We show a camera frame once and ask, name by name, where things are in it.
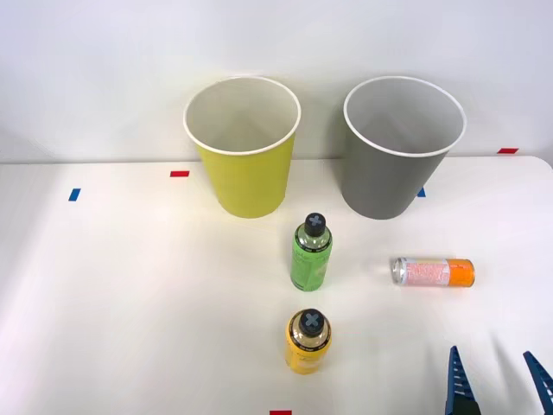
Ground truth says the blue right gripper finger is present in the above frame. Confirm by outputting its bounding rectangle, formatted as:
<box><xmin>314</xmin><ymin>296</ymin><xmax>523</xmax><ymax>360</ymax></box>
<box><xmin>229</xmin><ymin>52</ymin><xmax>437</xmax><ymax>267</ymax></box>
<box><xmin>522</xmin><ymin>350</ymin><xmax>553</xmax><ymax>415</ymax></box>
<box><xmin>444</xmin><ymin>345</ymin><xmax>481</xmax><ymax>415</ymax></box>

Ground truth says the orange and white drink can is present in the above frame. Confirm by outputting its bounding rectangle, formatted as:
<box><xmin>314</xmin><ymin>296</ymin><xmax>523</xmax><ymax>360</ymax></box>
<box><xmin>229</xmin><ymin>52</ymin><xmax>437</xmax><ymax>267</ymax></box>
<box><xmin>391</xmin><ymin>256</ymin><xmax>477</xmax><ymax>287</ymax></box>

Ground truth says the yellow plastic bottle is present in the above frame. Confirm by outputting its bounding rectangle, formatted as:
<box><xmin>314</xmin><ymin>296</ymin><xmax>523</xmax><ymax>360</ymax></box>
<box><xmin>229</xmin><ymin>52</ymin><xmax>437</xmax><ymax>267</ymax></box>
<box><xmin>283</xmin><ymin>308</ymin><xmax>334</xmax><ymax>376</ymax></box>

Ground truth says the green plastic bottle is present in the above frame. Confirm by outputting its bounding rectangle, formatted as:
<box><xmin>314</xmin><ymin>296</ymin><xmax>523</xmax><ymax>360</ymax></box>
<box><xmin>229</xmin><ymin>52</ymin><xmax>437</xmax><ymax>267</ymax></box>
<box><xmin>291</xmin><ymin>212</ymin><xmax>334</xmax><ymax>294</ymax></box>

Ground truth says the grey plastic waste bin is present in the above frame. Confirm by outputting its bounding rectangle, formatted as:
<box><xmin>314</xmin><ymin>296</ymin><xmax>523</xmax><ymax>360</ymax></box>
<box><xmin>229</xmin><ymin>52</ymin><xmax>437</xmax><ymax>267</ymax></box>
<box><xmin>343</xmin><ymin>75</ymin><xmax>468</xmax><ymax>220</ymax></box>

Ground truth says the yellow-green plastic waste bin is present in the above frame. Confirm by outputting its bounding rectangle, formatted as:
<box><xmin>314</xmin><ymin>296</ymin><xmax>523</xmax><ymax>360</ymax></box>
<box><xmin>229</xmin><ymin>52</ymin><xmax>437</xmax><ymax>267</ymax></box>
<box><xmin>181</xmin><ymin>75</ymin><xmax>302</xmax><ymax>220</ymax></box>

